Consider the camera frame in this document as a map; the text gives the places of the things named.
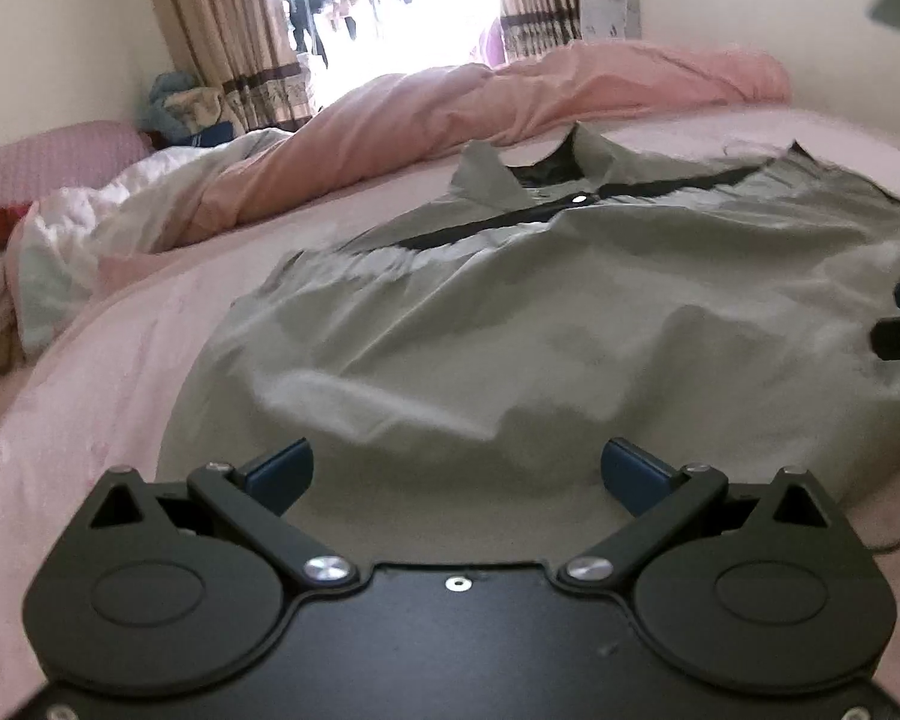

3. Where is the pile of clothes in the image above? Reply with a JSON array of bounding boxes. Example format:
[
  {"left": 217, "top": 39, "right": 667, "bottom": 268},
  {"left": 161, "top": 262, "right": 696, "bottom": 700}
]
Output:
[{"left": 141, "top": 71, "right": 247, "bottom": 149}]

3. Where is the white patterned covered object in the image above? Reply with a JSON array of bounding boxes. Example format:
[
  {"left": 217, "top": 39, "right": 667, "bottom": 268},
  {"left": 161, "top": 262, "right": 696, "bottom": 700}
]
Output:
[{"left": 581, "top": 0, "right": 644, "bottom": 44}]

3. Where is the purple cloth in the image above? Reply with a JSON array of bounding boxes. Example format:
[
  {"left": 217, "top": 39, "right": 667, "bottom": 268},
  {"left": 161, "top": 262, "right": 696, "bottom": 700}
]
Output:
[{"left": 474, "top": 17, "right": 508, "bottom": 67}]

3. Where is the pink quilted headboard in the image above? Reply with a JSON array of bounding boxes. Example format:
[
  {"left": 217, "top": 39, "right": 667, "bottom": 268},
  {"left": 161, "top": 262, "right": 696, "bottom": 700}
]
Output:
[{"left": 0, "top": 120, "right": 155, "bottom": 220}]

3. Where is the grey and black collared shirt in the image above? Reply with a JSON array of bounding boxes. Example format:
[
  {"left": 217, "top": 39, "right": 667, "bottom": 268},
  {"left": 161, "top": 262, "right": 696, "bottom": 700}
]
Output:
[{"left": 156, "top": 122, "right": 900, "bottom": 565}]

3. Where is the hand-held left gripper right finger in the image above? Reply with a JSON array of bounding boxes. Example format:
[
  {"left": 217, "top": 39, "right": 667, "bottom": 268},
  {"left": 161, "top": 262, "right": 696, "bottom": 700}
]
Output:
[{"left": 557, "top": 437, "right": 833, "bottom": 587}]

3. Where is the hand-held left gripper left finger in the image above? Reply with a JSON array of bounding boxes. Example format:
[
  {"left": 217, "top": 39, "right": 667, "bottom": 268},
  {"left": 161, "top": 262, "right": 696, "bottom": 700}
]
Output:
[{"left": 82, "top": 437, "right": 362, "bottom": 587}]

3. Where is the pink bed sheet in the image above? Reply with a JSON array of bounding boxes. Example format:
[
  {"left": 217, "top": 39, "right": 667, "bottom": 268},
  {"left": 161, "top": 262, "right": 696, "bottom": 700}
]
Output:
[{"left": 0, "top": 105, "right": 900, "bottom": 698}]

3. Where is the striped beige curtain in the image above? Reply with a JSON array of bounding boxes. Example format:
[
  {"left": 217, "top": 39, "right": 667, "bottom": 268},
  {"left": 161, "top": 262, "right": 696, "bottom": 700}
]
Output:
[
  {"left": 136, "top": 0, "right": 314, "bottom": 134},
  {"left": 486, "top": 0, "right": 584, "bottom": 67}
]

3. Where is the pink quilt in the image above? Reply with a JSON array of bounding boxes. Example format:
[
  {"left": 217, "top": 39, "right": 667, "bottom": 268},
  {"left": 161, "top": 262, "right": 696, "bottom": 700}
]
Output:
[{"left": 161, "top": 41, "right": 794, "bottom": 248}]

